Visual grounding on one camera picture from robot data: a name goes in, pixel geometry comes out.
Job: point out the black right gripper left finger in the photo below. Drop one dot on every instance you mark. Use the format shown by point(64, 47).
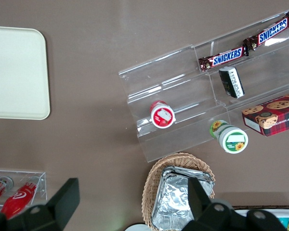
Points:
point(60, 207)

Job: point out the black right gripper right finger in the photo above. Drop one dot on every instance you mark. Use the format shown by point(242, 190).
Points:
point(202, 211)

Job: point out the light wicker oval basket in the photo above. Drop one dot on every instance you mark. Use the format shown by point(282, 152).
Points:
point(154, 178)

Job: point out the white rectangular snack tray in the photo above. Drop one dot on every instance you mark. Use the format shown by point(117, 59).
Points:
point(267, 212)

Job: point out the cream plastic serving tray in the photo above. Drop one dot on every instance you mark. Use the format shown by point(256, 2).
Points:
point(17, 72)

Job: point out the clear acrylic bottle rack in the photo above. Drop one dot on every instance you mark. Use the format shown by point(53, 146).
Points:
point(42, 183)

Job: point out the foil container with foil lid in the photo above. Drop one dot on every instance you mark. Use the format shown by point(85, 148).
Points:
point(173, 199)
point(183, 169)

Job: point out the green sunflower lid cup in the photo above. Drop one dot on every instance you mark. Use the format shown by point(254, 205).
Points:
point(233, 140)

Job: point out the teal snack packet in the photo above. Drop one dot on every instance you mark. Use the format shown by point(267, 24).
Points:
point(283, 222)

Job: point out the red lid yogurt cup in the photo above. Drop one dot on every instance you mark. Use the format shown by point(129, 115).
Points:
point(162, 116)

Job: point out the red tartan cookie box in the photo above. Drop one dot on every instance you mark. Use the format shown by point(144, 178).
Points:
point(277, 118)

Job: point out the clear acrylic stepped display stand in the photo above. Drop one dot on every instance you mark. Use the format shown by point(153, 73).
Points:
point(183, 91)

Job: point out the small black chocolate box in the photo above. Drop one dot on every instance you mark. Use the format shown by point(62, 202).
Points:
point(231, 81)

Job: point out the Snickers chocolate bar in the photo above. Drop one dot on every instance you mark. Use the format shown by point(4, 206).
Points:
point(225, 57)
point(269, 32)

